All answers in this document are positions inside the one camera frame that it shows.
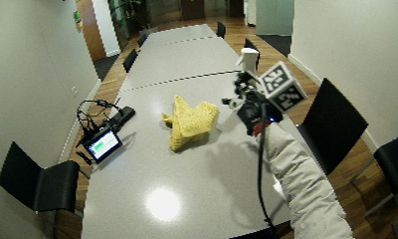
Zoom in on black bar camera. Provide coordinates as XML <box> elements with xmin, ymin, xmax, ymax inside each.
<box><xmin>106</xmin><ymin>106</ymin><xmax>138</xmax><ymax>128</ymax></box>

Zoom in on green wall sign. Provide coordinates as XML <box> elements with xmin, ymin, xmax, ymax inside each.
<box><xmin>72</xmin><ymin>10</ymin><xmax>84</xmax><ymax>29</ymax></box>

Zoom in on white marker cube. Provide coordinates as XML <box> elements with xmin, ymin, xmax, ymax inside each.
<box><xmin>257</xmin><ymin>61</ymin><xmax>309</xmax><ymax>115</ymax></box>

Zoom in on small screen device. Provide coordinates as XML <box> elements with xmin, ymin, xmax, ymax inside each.
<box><xmin>82</xmin><ymin>128</ymin><xmax>126</xmax><ymax>165</ymax></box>

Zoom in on yellow cloth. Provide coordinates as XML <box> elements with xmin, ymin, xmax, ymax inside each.
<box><xmin>161</xmin><ymin>95</ymin><xmax>220</xmax><ymax>152</ymax></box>

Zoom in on black tangled cables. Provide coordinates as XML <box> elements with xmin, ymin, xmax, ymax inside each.
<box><xmin>76</xmin><ymin>99</ymin><xmax>126</xmax><ymax>140</ymax></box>

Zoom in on black glove cable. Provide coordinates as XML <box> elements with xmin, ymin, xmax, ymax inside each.
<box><xmin>255</xmin><ymin>99</ymin><xmax>280</xmax><ymax>237</ymax></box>

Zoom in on white carton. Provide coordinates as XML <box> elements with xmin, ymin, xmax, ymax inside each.
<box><xmin>235</xmin><ymin>47</ymin><xmax>261</xmax><ymax>78</ymax></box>

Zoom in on brown wooden door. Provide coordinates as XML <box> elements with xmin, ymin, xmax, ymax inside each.
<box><xmin>76</xmin><ymin>0</ymin><xmax>108</xmax><ymax>63</ymax></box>

